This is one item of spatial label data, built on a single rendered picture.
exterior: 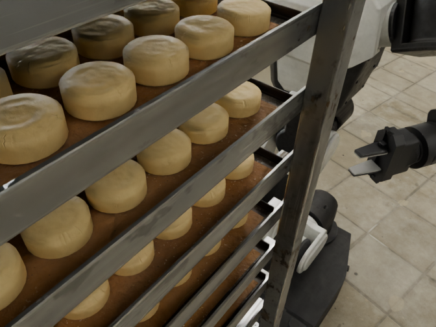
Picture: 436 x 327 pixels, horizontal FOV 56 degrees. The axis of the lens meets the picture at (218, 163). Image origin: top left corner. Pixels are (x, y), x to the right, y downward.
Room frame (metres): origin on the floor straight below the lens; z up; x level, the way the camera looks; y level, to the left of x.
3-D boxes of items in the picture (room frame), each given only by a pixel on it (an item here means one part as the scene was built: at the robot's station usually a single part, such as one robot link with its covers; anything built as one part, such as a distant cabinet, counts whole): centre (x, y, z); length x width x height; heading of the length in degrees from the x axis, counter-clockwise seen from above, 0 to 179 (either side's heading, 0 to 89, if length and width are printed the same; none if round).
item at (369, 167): (0.62, -0.29, 1.01); 0.06 x 0.03 x 0.02; 113
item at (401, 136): (0.66, -0.37, 1.04); 0.12 x 0.10 x 0.13; 113
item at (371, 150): (0.62, -0.29, 1.07); 0.06 x 0.03 x 0.02; 113
